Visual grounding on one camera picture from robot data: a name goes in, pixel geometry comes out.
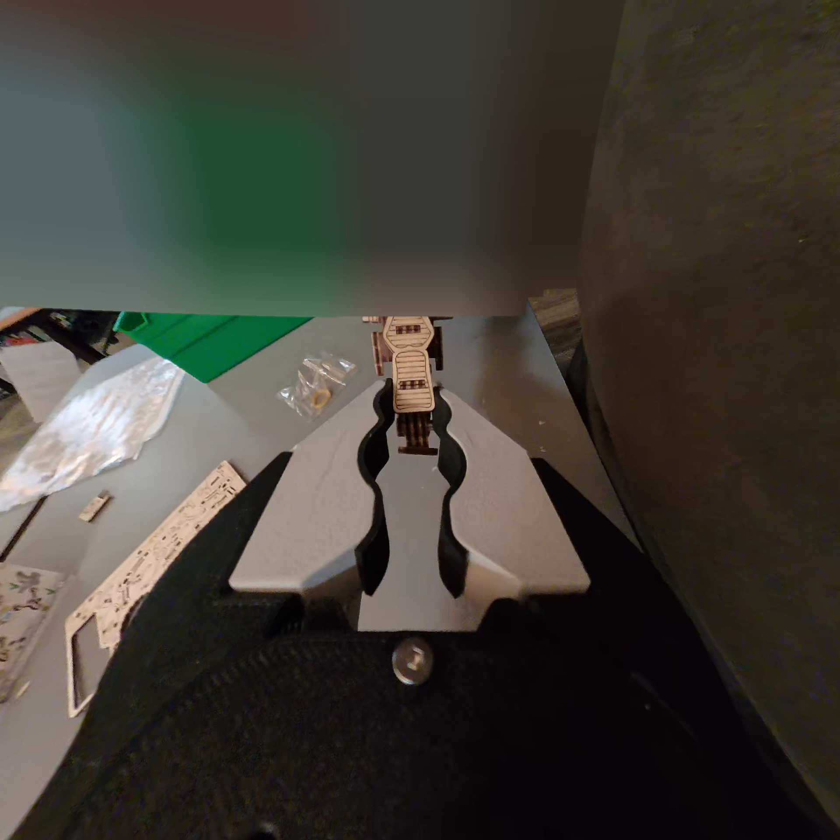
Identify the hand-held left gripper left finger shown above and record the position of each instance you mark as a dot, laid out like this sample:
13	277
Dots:
308	518

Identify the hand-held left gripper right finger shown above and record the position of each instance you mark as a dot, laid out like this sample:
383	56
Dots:
512	518

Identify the wooden puzzle model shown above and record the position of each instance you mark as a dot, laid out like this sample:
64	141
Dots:
412	374

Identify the grey desk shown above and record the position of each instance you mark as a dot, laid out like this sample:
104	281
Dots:
216	433

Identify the clear plastic bag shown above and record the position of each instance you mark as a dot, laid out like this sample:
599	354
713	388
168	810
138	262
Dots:
318	387

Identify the dense wooden puzzle sheet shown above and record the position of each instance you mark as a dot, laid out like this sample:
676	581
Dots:
164	544

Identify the green plastic bin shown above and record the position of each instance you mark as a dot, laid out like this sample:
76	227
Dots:
210	341

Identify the small wooden puzzle piece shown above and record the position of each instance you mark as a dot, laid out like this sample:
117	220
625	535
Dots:
95	506

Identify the crumpled clear plastic wrapper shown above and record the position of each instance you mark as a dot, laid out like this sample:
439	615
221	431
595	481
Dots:
92	433

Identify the person's brown shirt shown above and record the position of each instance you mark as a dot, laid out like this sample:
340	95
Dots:
722	328

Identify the thin black rod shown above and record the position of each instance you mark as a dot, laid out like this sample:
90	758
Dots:
23	528

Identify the white box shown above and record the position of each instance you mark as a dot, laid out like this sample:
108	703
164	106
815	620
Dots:
43	380

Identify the printed instruction sheet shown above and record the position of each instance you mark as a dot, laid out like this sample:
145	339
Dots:
23	623

